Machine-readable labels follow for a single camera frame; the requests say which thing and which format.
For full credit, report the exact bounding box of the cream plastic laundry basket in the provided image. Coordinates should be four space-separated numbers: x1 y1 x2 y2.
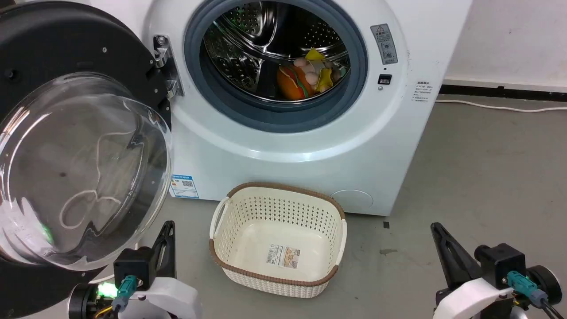
209 182 348 298

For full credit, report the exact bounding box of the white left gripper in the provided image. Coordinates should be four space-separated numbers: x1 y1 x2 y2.
120 220 203 319

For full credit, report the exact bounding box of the round white filter cover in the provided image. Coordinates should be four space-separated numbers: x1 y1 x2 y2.
330 190 374 213

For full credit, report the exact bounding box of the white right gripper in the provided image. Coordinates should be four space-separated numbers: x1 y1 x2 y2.
431 222 517 319

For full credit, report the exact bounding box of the white floor cable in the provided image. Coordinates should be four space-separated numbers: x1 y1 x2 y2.
435 99 567 113

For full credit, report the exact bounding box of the paper product label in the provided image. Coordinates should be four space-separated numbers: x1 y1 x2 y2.
266 245 301 268

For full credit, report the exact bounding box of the teal right camera cable plug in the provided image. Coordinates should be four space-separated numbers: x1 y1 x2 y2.
506 270 550 308

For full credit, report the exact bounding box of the black round glass washer door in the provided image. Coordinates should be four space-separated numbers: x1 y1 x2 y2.
0 1 173 319

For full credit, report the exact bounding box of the orange plush hamburger toy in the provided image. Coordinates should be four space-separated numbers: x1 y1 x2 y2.
276 66 316 101

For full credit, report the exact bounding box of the grey warning sticker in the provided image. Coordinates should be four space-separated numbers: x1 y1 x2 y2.
370 23 398 66

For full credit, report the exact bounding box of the stainless steel washer drum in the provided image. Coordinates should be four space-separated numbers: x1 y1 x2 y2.
203 0 351 102

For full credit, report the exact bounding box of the white printed text sticker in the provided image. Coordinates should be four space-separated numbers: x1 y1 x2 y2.
411 81 432 103

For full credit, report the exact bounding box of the blue energy label sticker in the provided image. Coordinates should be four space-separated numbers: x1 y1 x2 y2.
169 175 199 199

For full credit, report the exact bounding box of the black baseboard strip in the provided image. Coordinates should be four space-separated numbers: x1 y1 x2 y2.
439 84 567 103

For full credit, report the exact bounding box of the yellow and pink plush toy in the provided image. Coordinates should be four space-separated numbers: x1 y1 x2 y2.
293 47 347 93

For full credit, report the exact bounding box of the teal camera cable plug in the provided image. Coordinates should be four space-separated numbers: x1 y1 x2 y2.
111 275 139 313
506 270 550 308

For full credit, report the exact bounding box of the chrome door hinge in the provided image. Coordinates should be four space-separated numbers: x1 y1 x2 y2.
153 35 185 100

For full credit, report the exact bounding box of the white front-load washing machine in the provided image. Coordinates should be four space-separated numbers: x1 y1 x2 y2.
91 0 474 217

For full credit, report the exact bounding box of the teal left camera cable plug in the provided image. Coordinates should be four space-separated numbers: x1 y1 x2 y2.
111 275 139 313

